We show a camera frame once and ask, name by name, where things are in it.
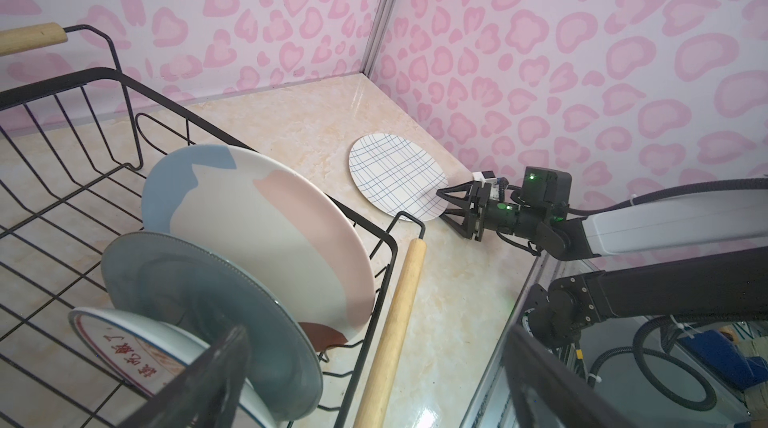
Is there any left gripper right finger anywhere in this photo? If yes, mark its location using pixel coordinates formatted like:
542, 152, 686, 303
502, 325, 632, 427

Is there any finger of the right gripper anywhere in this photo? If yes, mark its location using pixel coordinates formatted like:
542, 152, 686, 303
440, 208, 477, 239
436, 181, 474, 200

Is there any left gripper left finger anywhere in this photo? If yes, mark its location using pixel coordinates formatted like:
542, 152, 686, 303
120, 326, 250, 427

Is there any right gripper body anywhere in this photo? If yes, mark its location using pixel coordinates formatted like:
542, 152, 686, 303
473, 180, 516, 241

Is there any white plate orange sunburst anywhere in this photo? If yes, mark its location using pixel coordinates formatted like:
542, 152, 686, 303
67, 306, 277, 428

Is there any white grid pattern plate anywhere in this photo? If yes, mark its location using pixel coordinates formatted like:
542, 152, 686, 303
348, 133, 448, 222

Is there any grey-blue plate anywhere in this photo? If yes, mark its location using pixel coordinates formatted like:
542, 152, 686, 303
100, 231, 323, 421

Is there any pastel abstract pattern plate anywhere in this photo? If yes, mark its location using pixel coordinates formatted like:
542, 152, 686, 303
141, 145, 376, 351

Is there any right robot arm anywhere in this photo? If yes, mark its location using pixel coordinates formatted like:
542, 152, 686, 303
438, 167, 767, 348

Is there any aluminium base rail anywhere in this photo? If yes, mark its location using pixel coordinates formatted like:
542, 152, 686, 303
460, 254, 561, 427

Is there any aluminium corner post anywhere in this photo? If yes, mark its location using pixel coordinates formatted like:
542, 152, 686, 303
360, 0, 397, 79

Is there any black wire dish rack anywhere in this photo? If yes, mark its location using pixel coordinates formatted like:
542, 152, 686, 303
0, 22, 428, 428

